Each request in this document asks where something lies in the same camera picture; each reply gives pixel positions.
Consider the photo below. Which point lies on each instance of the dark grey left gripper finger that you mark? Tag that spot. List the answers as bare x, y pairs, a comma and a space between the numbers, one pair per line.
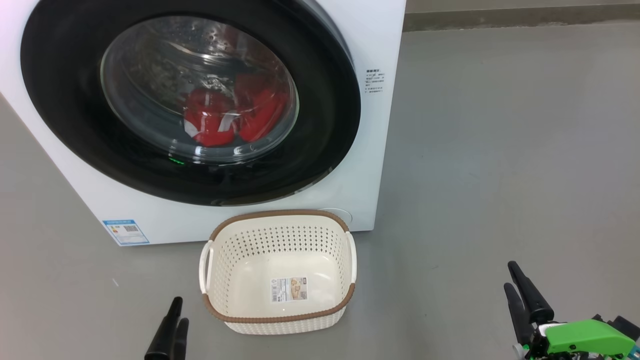
181, 345
162, 340

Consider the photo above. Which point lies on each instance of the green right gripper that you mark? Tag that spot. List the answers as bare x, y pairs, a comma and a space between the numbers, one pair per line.
585, 337

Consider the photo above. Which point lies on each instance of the red garment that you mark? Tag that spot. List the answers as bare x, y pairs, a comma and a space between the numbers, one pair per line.
215, 120

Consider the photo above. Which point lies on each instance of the black washer door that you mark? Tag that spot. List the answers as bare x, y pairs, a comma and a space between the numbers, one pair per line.
70, 100

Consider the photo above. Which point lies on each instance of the cream laundry basket, brown rim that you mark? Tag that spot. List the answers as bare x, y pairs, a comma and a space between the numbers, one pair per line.
260, 280

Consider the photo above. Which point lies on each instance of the white printed barcode label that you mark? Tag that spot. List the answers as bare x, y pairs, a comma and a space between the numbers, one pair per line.
289, 289

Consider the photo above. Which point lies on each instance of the white front-load washing machine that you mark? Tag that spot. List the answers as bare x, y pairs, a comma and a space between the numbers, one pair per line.
360, 165

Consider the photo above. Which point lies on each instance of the blue energy label sticker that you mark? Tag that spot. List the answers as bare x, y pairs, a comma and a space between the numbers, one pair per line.
126, 232

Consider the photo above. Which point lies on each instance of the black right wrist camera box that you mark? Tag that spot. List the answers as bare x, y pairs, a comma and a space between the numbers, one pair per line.
629, 326

